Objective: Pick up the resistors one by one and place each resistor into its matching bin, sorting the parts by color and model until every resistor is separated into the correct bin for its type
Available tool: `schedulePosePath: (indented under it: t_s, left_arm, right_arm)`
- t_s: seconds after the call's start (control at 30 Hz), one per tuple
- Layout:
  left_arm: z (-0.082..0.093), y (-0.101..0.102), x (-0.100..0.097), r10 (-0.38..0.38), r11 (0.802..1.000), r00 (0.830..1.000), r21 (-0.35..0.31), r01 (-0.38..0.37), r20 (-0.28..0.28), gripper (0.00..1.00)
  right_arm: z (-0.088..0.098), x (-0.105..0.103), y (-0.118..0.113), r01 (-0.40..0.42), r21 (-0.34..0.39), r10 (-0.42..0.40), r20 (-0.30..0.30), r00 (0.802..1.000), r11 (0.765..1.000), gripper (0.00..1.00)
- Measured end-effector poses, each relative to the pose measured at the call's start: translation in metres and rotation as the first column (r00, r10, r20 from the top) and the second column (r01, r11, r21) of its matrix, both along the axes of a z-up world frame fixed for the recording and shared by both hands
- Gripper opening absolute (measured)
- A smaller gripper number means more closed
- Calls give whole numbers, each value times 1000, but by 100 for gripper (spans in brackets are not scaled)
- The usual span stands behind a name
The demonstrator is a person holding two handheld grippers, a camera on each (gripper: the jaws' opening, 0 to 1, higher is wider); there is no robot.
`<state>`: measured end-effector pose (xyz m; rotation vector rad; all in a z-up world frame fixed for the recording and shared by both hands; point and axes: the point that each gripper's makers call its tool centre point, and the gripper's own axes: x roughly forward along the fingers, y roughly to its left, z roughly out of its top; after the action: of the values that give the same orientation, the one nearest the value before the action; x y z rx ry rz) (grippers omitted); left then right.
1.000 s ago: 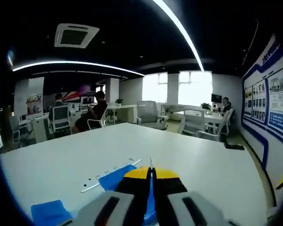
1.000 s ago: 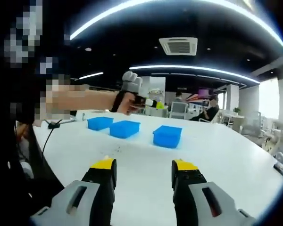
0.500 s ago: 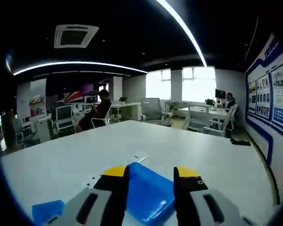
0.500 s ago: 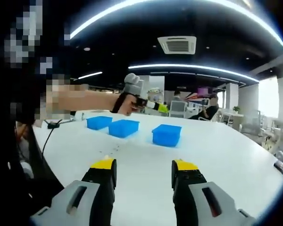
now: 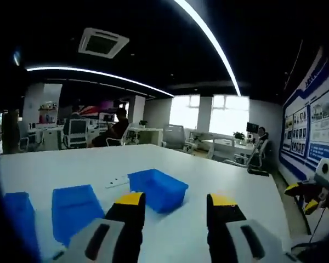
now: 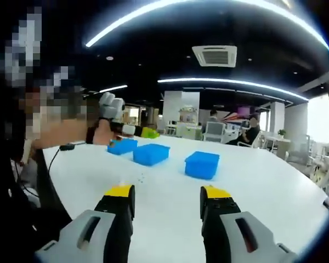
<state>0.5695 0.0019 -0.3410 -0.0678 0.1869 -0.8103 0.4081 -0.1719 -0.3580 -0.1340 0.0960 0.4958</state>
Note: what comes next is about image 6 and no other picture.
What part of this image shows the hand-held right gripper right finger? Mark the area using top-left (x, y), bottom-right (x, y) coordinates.
top-left (200, 185), bottom-right (298, 263)

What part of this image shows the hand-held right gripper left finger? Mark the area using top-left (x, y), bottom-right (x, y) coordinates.
top-left (35, 184), bottom-right (136, 263)

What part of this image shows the blue plastic bin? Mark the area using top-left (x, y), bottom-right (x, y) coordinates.
top-left (184, 150), bottom-right (220, 180)
top-left (107, 138), bottom-right (138, 156)
top-left (133, 143), bottom-right (171, 167)

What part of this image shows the person's left hand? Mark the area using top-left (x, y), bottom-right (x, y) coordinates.
top-left (92, 119), bottom-right (115, 146)

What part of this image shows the short ceiling light strip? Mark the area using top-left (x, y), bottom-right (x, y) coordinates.
top-left (100, 84), bottom-right (129, 93)

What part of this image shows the white office desk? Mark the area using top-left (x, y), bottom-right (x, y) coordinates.
top-left (166, 123), bottom-right (203, 140)

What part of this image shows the colourful display shelf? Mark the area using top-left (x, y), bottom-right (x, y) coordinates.
top-left (179, 106), bottom-right (200, 123)

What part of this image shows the white mesh office chair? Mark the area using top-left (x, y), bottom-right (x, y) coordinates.
top-left (202, 121), bottom-right (227, 143)

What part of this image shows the long curved ceiling light strip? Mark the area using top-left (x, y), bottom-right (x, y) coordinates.
top-left (84, 0), bottom-right (329, 53)

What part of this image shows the person's dark clothing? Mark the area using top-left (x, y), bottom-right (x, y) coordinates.
top-left (0, 153), bottom-right (72, 255)

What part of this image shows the grey mesh office chair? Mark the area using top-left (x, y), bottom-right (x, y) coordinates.
top-left (286, 136), bottom-right (310, 168)

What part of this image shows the white ceiling air vent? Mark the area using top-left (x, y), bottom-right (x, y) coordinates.
top-left (191, 45), bottom-right (238, 67)

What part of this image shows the black wrist strap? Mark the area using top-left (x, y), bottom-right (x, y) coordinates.
top-left (85, 126), bottom-right (96, 145)

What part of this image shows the thin black cable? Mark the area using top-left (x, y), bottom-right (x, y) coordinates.
top-left (48, 141), bottom-right (87, 176)

